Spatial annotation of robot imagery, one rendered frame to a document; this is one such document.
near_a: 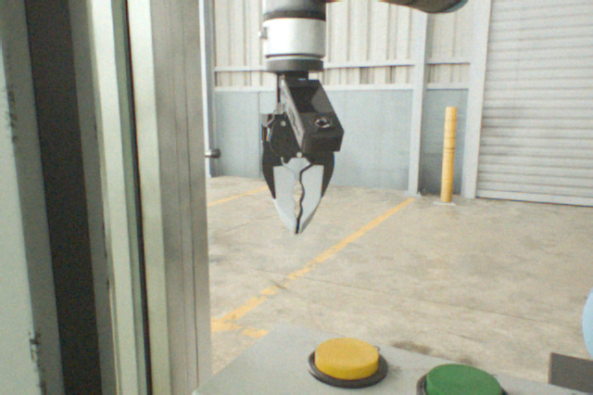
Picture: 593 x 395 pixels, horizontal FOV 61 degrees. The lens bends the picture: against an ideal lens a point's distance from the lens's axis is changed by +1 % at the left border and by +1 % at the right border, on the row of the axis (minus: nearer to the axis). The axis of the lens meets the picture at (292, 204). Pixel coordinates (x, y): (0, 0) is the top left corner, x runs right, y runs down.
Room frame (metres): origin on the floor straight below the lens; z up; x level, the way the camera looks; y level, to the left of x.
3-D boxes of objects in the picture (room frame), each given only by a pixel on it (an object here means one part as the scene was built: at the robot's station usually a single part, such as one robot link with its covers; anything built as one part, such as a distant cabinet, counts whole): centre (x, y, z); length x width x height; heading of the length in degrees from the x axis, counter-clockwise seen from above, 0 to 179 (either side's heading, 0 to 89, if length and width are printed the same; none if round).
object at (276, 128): (0.63, 0.00, 1.05); 0.09 x 0.08 x 0.12; 11
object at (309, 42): (0.62, 0.00, 1.13); 0.08 x 0.08 x 0.05
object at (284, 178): (0.63, 0.01, 0.94); 0.06 x 0.03 x 0.09; 11
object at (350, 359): (0.29, -0.03, 0.90); 0.04 x 0.04 x 0.02
